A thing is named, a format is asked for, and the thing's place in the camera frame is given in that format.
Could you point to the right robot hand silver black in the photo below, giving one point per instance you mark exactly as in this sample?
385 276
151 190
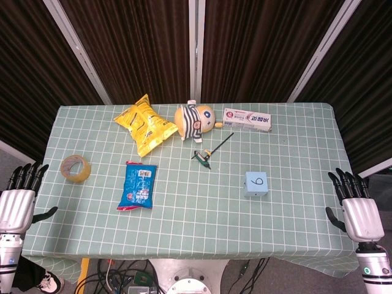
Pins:
363 219

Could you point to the yellow plush doll striped shirt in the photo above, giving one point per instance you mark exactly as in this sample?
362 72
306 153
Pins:
191 122

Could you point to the green circuit board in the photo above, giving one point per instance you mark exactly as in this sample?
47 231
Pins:
142 278

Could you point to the black and white sneaker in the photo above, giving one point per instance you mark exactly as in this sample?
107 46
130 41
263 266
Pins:
50 281

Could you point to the white partition post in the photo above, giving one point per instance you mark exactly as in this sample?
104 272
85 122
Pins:
16 150
378 169
76 49
196 52
324 52

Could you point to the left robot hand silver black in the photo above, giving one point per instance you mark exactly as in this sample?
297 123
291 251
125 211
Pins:
15 208

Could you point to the green checkered tablecloth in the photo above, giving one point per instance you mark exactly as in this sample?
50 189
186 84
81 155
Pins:
196 220

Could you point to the blue snack bag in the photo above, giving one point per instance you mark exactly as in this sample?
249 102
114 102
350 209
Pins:
137 186

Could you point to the left robot arm silver white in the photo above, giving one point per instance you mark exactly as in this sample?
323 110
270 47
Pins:
9 260

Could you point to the blue numbered cube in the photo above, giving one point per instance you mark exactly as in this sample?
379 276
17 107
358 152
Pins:
256 183

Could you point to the dark brown ribbed partition panel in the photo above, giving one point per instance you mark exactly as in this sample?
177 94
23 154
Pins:
361 92
260 49
36 76
131 49

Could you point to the silver robot base column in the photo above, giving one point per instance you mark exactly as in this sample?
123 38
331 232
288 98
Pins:
188 277

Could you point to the yellow snack bag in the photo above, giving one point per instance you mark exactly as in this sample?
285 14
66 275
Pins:
144 125

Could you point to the white toothpaste box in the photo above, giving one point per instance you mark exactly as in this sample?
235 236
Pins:
247 120

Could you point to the right robot arm silver white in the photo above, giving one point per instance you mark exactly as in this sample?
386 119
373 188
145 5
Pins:
375 263

